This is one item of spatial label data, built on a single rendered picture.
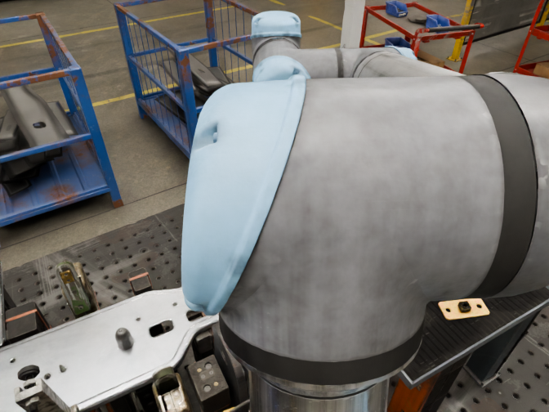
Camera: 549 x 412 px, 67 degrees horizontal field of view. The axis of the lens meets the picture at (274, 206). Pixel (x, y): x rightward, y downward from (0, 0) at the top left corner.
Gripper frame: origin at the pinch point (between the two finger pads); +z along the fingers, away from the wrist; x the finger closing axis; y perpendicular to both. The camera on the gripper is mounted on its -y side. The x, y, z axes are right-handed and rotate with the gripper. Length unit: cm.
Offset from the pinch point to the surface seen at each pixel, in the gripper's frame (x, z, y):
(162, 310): 5.8, 26.0, -24.2
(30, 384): -14.3, 6.0, -46.0
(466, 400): -35, 56, 40
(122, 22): 291, 38, 25
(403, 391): -30, 41, 19
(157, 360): -5.9, 26.3, -28.7
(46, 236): 172, 123, -66
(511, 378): -37, 56, 56
